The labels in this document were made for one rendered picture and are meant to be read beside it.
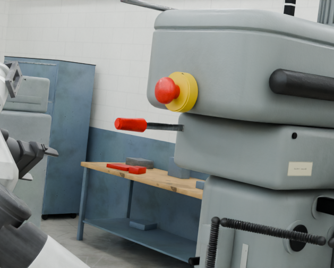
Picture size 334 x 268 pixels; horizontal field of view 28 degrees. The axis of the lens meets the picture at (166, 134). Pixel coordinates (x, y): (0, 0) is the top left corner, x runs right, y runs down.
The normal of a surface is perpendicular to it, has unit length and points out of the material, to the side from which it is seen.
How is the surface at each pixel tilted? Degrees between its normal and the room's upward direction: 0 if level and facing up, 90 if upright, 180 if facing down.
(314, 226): 90
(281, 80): 90
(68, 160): 90
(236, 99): 90
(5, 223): 98
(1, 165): 76
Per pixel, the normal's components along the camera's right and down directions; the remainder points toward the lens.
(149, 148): -0.74, -0.04
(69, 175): 0.66, 0.12
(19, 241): 0.44, -0.17
